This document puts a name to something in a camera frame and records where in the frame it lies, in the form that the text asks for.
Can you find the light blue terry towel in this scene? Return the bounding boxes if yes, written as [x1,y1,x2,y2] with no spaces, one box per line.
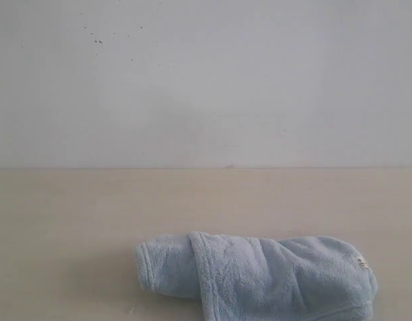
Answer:
[134,231,378,320]

